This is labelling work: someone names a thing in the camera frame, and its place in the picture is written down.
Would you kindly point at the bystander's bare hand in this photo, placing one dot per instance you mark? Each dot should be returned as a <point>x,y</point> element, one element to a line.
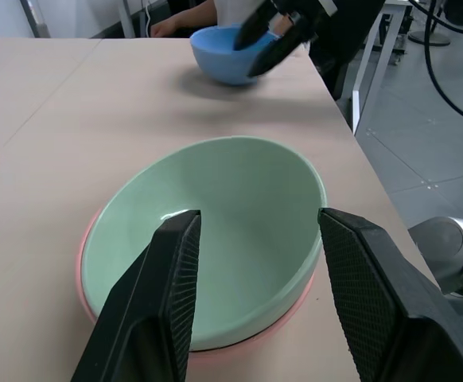
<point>163,28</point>

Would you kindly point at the grey round floor base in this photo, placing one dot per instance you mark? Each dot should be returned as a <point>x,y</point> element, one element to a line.
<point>428,36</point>

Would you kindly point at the silver robot body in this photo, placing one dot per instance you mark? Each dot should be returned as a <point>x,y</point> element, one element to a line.
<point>450,246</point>

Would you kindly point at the black office chair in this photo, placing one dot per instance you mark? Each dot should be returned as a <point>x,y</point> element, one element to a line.
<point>347,40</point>

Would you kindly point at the white table frame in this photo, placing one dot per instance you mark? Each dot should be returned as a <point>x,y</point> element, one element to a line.
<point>368,71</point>

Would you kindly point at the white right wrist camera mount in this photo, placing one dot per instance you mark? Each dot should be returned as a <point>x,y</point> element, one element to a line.
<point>329,7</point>

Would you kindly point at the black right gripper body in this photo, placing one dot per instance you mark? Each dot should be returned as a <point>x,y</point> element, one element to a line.
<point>299,7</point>

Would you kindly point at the green bowl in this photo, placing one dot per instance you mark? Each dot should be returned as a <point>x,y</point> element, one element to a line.
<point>247,207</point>

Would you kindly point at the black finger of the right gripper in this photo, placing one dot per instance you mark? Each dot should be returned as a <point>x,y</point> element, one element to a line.
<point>253,30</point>
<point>279,49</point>

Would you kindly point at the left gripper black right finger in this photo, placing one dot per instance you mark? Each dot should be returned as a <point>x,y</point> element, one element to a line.
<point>378,302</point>

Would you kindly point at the blue bowl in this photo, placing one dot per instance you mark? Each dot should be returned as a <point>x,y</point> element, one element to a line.
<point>215,51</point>

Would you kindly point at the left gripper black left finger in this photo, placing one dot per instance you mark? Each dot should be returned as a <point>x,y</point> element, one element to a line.
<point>144,302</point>

